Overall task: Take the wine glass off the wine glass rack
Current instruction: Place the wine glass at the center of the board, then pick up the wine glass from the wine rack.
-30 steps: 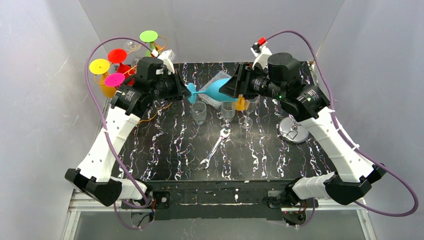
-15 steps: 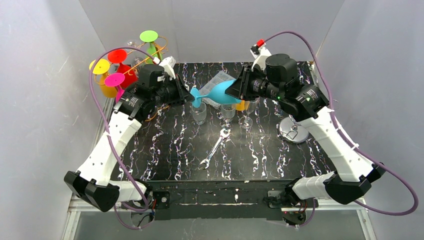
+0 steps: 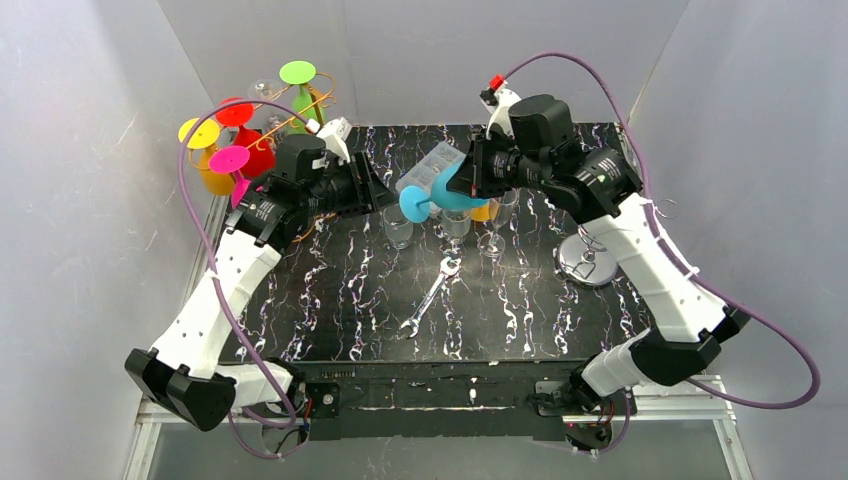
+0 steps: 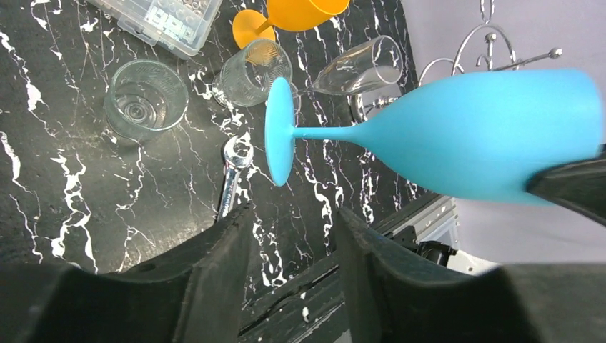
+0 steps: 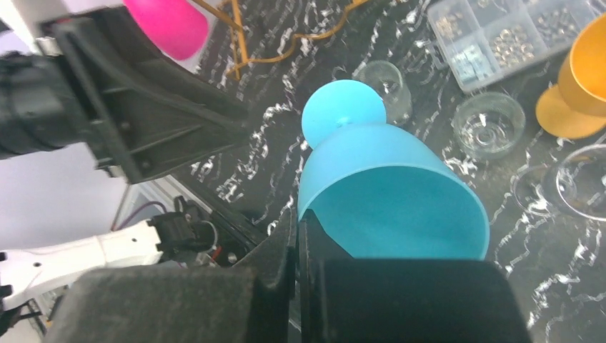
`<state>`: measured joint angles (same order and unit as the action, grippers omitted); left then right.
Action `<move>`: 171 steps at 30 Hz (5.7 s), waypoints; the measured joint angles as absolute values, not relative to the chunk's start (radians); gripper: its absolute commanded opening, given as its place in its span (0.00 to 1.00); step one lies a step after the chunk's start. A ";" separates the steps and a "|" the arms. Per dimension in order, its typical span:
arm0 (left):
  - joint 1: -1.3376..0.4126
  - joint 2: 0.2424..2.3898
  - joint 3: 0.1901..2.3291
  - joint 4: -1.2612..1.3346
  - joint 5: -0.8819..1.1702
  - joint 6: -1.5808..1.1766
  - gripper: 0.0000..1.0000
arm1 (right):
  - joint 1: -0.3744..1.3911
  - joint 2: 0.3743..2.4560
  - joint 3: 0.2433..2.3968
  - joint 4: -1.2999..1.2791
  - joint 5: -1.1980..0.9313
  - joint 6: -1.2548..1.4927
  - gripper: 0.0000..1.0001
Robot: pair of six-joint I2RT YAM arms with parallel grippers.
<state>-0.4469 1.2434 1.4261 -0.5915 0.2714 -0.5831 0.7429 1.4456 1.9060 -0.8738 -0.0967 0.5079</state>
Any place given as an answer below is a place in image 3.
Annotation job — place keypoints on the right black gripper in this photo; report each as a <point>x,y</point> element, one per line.
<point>477,170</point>

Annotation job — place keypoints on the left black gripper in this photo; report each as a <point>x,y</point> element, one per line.
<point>361,183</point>

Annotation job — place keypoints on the clear champagne flute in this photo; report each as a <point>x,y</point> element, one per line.
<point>500,209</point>

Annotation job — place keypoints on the orange glass yellow base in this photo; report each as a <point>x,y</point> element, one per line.
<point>485,212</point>

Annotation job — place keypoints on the clear stemless glass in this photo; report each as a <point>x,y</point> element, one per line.
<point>455,225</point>

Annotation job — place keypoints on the blue wine glass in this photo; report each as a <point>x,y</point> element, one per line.
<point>414,202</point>

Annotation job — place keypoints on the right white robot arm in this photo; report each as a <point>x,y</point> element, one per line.
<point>530,143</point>

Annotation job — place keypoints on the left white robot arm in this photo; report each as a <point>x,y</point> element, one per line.
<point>181,371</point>

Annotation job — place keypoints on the clear tumbler glass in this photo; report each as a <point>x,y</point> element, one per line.
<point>397,228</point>

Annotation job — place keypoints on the red wine glass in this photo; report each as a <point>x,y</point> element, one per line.
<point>261,157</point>

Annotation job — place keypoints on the clear wine glass rear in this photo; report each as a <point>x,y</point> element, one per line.
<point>265,117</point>

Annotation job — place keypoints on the pink wine glass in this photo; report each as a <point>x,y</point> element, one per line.
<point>230,161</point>

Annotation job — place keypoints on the green wine glass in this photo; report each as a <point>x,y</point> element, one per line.
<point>299,74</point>

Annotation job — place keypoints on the clear plastic screw box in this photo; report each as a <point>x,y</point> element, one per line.
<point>423,174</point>

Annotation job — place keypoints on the silver combination wrench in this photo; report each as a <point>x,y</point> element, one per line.
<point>449,267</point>

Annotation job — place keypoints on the orange glass yellow foot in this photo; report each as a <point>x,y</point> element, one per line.
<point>201,147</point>

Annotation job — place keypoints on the gold wire glass rack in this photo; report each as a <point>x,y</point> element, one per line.
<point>294,123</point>

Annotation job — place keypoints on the silver wire glass rack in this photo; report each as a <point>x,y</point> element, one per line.
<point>586,262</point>

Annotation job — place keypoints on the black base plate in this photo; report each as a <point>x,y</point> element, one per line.
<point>452,399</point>

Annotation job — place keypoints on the aluminium frame rail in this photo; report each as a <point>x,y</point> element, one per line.
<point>646,365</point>

